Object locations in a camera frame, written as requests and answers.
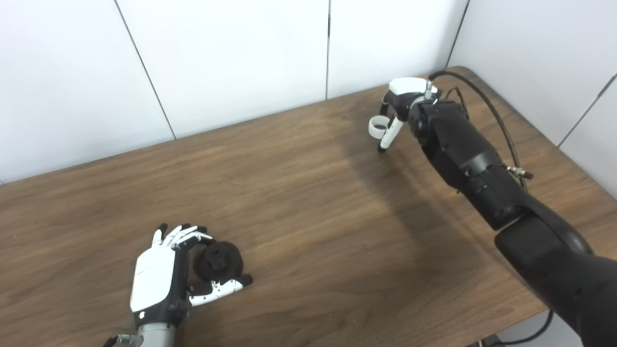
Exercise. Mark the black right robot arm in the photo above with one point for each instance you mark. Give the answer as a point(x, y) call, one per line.
point(467, 154)

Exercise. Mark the white and black left hand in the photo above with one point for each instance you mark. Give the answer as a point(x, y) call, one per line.
point(152, 279)

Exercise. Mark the round black part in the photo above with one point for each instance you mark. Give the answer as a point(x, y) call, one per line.
point(219, 260)

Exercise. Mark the white and black right hand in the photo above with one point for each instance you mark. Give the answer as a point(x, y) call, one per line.
point(407, 86)

